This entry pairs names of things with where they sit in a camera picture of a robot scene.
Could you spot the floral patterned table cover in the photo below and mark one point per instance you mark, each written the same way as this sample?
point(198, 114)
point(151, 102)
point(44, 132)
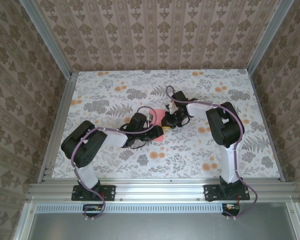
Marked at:
point(190, 155)

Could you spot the long aluminium frame beam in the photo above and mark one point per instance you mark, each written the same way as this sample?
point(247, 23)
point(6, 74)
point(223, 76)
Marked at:
point(160, 191)

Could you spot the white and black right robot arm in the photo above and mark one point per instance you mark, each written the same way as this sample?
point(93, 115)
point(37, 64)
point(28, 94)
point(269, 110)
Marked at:
point(228, 167)

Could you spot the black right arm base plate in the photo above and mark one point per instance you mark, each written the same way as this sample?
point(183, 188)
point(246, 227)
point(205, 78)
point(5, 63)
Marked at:
point(211, 192)

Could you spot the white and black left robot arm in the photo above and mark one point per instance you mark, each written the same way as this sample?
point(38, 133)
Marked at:
point(88, 175)

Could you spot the black connector board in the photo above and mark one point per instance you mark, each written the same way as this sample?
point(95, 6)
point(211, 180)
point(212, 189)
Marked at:
point(92, 213)
point(231, 212)

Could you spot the grey sheet metal panel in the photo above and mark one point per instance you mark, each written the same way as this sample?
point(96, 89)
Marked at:
point(152, 227)

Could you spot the aluminium side rail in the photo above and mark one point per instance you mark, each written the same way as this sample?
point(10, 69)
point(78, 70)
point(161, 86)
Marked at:
point(57, 127)

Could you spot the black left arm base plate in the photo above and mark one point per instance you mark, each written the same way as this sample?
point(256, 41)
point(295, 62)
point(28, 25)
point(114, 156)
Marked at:
point(110, 192)

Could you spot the aluminium frame post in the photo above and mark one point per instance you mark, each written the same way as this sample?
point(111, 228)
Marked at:
point(47, 37)
point(267, 35)

